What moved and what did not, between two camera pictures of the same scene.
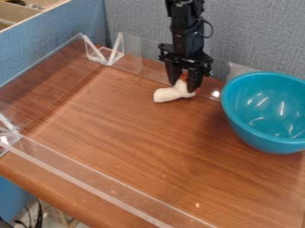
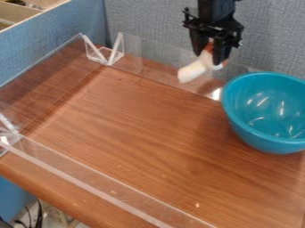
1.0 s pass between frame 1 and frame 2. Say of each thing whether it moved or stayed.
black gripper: moved
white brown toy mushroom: moved
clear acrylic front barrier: stayed
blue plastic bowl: stayed
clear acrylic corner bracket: stayed
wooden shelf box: stayed
